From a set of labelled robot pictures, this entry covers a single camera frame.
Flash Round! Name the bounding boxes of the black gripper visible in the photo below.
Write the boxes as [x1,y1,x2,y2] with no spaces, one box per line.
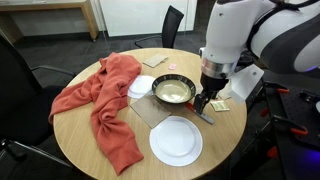
[193,73,230,116]

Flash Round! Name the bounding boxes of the grey marker orange cap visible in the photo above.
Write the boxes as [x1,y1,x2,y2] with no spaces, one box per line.
[184,101,216,126]

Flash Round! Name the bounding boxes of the black bowl cream interior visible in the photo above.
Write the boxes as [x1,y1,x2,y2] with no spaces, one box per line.
[151,73,197,105]

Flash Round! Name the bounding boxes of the large white plate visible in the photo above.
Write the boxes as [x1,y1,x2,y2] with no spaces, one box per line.
[148,115,204,168]

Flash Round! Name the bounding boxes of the small white plate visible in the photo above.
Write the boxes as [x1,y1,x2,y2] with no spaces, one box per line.
[127,74,157,100]

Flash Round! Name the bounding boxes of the black orange bar clamp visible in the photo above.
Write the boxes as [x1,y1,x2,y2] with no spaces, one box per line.
[270,114,310,137]
[264,81,291,95]

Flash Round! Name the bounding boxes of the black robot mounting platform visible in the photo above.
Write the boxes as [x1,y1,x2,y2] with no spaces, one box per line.
[260,71,320,180]

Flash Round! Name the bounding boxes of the orange red fabric cloth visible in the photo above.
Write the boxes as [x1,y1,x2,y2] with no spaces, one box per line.
[48,52,145,176]

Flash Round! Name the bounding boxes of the light wooden desk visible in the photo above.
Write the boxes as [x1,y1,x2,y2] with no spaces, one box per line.
[0,0,100,44]

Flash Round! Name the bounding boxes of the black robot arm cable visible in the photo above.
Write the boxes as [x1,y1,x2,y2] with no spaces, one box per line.
[245,0,320,51]

